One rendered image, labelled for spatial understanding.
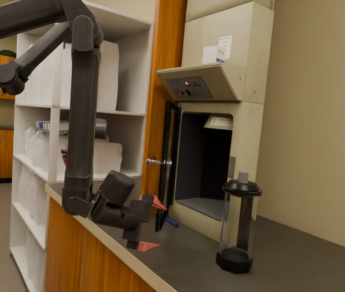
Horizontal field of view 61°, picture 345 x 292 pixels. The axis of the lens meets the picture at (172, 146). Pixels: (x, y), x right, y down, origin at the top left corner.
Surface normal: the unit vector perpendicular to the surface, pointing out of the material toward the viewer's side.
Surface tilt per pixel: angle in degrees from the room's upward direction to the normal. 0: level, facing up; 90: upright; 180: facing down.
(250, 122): 90
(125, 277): 90
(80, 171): 80
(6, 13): 90
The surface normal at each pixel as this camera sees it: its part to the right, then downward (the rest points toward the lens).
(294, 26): -0.79, -0.01
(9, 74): 0.12, -0.30
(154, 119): 0.61, 0.12
